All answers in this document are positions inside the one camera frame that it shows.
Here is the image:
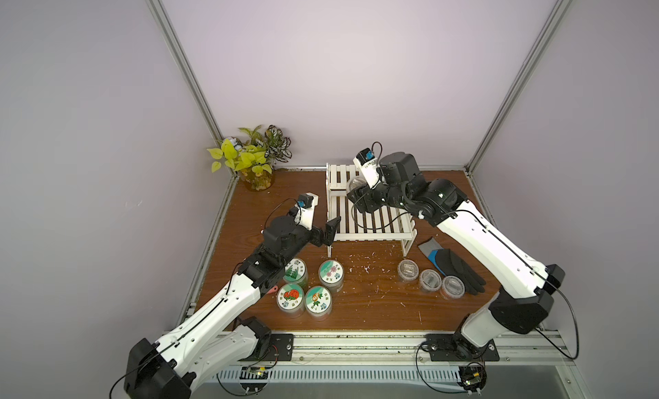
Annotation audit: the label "controller board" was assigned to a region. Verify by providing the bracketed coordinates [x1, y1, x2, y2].
[458, 362, 487, 395]
[239, 366, 270, 396]

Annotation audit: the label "clear seed container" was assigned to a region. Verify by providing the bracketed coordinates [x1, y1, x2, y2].
[397, 259, 420, 282]
[418, 270, 442, 293]
[439, 275, 465, 300]

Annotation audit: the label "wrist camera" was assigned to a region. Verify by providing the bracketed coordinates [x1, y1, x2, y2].
[289, 192, 319, 231]
[353, 148, 381, 189]

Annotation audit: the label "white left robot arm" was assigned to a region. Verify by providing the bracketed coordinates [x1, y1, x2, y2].
[120, 215, 341, 398]

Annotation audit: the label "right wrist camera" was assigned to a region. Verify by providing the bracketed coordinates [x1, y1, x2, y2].
[353, 148, 381, 189]

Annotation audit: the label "left controller board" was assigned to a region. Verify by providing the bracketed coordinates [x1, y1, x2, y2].
[239, 366, 270, 396]

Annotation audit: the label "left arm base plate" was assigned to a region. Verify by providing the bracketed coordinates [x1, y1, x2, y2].
[240, 333, 294, 363]

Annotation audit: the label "jar with tree lid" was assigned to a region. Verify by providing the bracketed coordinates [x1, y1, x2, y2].
[283, 258, 309, 289]

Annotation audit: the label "green potted plant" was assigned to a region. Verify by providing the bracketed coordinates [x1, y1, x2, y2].
[207, 124, 293, 191]

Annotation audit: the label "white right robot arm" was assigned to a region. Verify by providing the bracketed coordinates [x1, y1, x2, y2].
[348, 148, 565, 357]

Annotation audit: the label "white wooden slatted shelf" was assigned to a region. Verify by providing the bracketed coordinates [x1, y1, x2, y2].
[326, 164, 417, 257]

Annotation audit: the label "jar with orange flower lid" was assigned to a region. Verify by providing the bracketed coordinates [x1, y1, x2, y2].
[305, 286, 332, 320]

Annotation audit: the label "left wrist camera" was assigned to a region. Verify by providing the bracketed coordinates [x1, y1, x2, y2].
[289, 192, 319, 231]

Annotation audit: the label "clear container red seeds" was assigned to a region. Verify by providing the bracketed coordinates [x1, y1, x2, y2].
[347, 175, 370, 192]

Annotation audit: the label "jar with strawberry lid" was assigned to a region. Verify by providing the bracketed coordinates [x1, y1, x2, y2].
[276, 283, 305, 318]

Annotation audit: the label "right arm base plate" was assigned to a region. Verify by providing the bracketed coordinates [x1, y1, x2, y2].
[421, 333, 500, 362]

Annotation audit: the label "right controller board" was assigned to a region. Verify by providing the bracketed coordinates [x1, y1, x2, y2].
[458, 362, 487, 395]

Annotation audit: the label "black blue garden glove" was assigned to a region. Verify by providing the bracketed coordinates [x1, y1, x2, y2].
[418, 239, 487, 295]

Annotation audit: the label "aluminium front rail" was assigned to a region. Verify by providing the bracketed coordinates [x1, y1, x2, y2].
[184, 329, 575, 369]

